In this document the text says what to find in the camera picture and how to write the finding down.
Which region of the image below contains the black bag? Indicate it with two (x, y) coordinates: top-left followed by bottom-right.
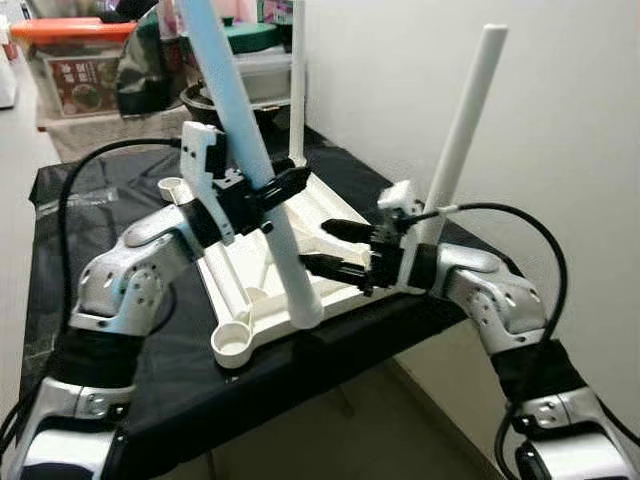
(115, 5), (196, 116)

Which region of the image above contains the clear plastic storage box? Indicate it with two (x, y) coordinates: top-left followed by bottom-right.
(225, 50), (301, 106)

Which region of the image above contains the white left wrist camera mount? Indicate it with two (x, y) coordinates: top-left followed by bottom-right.
(178, 120), (236, 246)

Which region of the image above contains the dark green round lid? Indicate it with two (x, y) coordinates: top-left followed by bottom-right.
(215, 22), (286, 53)

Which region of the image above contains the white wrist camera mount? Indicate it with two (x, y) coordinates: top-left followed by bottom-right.
(178, 120), (236, 246)
(378, 180), (426, 291)

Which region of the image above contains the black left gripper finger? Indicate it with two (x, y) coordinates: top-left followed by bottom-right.
(255, 163), (313, 213)

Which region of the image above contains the white plastic table leg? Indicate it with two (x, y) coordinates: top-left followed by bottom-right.
(288, 0), (309, 169)
(178, 0), (326, 331)
(415, 24), (509, 246)

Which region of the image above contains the black tablecloth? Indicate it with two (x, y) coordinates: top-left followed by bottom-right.
(20, 125), (521, 479)

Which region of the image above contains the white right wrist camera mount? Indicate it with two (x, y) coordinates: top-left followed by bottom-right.
(378, 180), (426, 291)

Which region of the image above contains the orange plastic lid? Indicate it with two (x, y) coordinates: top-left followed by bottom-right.
(10, 18), (136, 46)

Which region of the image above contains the cream plastic table top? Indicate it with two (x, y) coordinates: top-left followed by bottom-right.
(158, 165), (471, 371)

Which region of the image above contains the black round basin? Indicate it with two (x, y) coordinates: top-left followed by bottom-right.
(180, 82), (251, 126)

